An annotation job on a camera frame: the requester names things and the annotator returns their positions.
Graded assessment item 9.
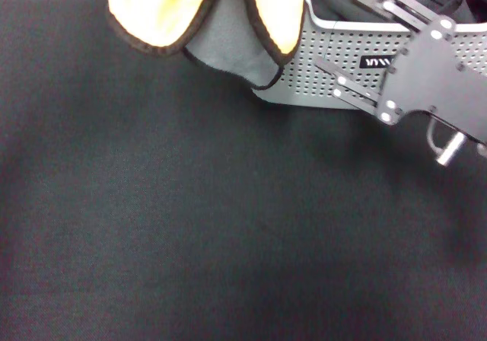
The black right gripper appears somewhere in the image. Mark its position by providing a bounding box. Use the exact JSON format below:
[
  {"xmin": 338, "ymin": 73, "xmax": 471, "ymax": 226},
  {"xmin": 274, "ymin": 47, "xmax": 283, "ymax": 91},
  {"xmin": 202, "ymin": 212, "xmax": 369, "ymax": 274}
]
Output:
[{"xmin": 314, "ymin": 0, "xmax": 487, "ymax": 144}]

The grey perforated plastic storage box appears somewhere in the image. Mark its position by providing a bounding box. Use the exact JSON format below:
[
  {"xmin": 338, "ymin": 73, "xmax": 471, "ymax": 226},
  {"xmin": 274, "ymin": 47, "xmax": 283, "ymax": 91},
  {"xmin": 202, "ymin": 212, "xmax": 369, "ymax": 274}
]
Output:
[{"xmin": 250, "ymin": 0, "xmax": 487, "ymax": 110}]

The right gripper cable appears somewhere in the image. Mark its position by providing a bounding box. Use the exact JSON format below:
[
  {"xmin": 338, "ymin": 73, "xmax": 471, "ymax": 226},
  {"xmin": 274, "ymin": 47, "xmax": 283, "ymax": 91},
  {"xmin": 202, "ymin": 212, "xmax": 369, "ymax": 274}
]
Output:
[{"xmin": 425, "ymin": 118, "xmax": 468, "ymax": 167}]

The yellow grey towel black trim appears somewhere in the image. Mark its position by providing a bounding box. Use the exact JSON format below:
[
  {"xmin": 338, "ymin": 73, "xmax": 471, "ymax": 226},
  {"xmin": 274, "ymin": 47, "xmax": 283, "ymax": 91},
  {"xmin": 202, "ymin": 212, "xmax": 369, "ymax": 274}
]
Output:
[{"xmin": 97, "ymin": 0, "xmax": 308, "ymax": 91}]

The black tablecloth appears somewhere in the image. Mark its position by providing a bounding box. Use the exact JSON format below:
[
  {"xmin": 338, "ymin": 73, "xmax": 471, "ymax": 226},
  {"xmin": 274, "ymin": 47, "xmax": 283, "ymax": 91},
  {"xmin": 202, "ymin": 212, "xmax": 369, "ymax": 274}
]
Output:
[{"xmin": 0, "ymin": 0, "xmax": 487, "ymax": 341}]

